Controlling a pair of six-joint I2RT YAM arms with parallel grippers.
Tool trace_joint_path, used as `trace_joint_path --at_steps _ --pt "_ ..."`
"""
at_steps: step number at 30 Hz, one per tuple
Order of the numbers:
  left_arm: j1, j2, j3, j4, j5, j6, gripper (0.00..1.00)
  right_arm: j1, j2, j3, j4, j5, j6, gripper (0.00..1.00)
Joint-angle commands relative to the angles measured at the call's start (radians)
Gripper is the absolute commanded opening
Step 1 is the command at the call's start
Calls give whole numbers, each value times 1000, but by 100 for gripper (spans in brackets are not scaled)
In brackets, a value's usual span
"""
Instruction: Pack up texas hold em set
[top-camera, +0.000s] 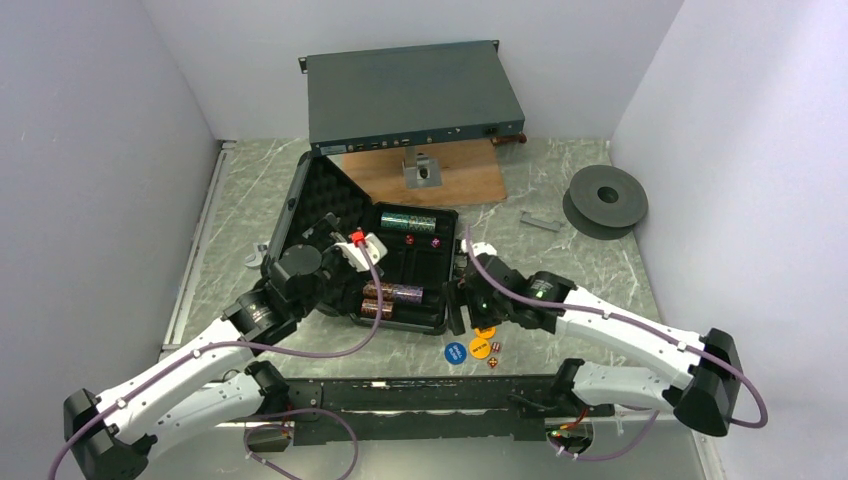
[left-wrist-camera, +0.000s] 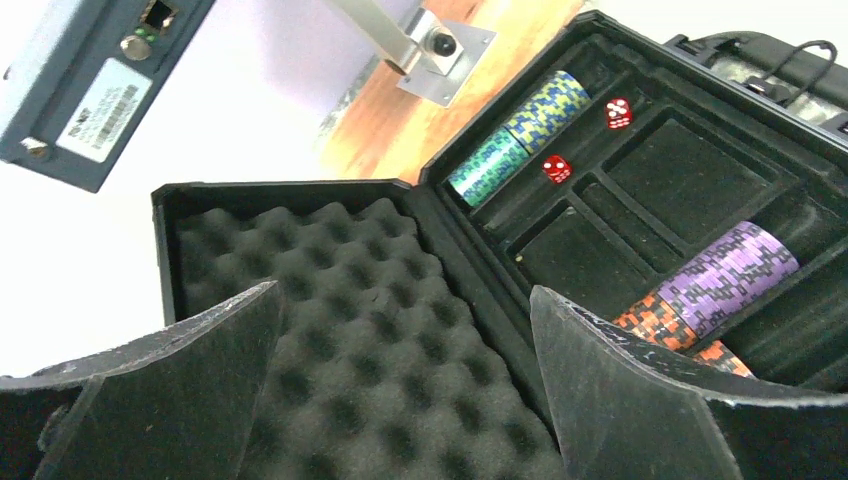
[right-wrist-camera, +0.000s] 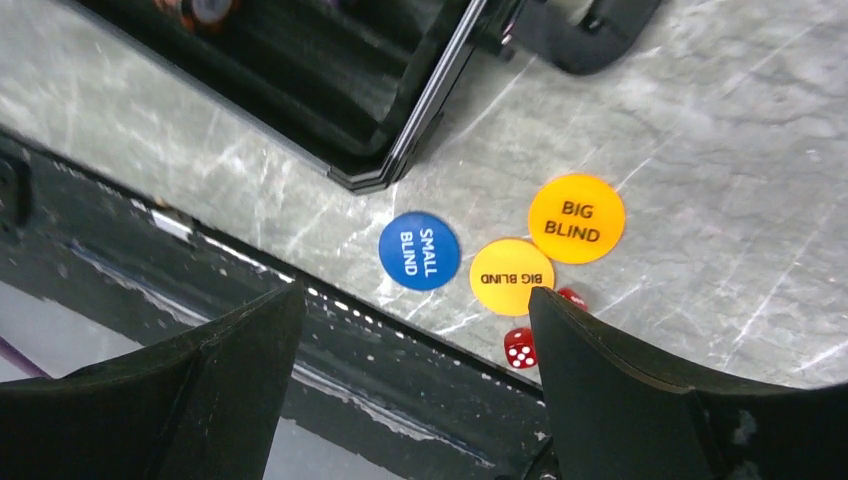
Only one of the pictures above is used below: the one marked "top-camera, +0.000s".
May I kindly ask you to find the grey rack network switch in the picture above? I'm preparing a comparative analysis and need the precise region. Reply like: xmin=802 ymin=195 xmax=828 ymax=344
xmin=299 ymin=40 xmax=525 ymax=156

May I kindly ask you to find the yellow big blind button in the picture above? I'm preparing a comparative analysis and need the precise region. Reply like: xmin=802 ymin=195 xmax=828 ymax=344
xmin=468 ymin=337 xmax=492 ymax=360

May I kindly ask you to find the wooden board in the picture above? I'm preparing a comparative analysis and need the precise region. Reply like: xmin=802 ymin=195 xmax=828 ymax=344
xmin=341 ymin=140 xmax=507 ymax=207

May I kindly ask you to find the orange brown poker chip stack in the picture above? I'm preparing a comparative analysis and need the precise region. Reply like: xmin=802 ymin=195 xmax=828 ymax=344
xmin=362 ymin=281 xmax=396 ymax=301

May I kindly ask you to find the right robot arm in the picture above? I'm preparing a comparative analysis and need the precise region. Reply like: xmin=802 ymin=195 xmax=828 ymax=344
xmin=442 ymin=254 xmax=743 ymax=437

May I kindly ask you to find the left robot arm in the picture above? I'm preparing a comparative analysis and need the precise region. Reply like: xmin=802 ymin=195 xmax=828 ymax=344
xmin=48 ymin=214 xmax=387 ymax=479

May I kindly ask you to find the purple poker chip stack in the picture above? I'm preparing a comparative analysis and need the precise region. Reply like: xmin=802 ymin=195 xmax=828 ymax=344
xmin=393 ymin=285 xmax=424 ymax=304

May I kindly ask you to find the silver metal stand bracket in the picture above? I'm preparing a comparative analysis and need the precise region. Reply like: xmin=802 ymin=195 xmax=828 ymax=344
xmin=403 ymin=146 xmax=443 ymax=190

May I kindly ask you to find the blue small blind button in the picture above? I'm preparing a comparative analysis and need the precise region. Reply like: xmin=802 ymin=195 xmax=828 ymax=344
xmin=444 ymin=342 xmax=468 ymax=365

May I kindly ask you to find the orange big blind button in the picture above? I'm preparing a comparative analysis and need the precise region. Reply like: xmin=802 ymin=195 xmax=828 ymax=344
xmin=474 ymin=327 xmax=497 ymax=339

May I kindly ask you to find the black cable spool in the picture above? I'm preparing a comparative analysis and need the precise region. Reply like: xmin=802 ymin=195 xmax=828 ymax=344
xmin=562 ymin=165 xmax=649 ymax=240

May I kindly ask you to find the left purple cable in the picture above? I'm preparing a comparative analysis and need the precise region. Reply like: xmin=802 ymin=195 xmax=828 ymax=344
xmin=47 ymin=241 xmax=386 ymax=480

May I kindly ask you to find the green poker chip stack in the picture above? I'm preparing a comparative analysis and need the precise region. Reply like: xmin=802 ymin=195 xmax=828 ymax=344
xmin=379 ymin=212 xmax=410 ymax=230

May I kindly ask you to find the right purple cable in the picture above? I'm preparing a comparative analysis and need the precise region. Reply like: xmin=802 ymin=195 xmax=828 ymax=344
xmin=462 ymin=223 xmax=770 ymax=464

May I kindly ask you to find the black poker set case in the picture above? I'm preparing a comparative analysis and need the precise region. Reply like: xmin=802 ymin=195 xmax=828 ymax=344
xmin=260 ymin=152 xmax=459 ymax=335

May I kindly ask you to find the purple cable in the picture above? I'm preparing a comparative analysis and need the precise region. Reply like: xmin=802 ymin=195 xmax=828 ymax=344
xmin=47 ymin=241 xmax=386 ymax=480
xmin=462 ymin=223 xmax=770 ymax=464

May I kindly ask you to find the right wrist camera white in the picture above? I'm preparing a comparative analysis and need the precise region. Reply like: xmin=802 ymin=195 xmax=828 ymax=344
xmin=458 ymin=240 xmax=498 ymax=257

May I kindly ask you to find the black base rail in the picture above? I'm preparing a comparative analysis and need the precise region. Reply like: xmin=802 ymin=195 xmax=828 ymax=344
xmin=247 ymin=374 xmax=614 ymax=446

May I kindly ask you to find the small grey metal plate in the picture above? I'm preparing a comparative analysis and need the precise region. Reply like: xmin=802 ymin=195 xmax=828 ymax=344
xmin=519 ymin=212 xmax=562 ymax=232

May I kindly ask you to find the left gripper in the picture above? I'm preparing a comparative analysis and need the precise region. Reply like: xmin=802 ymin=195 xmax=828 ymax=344
xmin=295 ymin=214 xmax=383 ymax=318

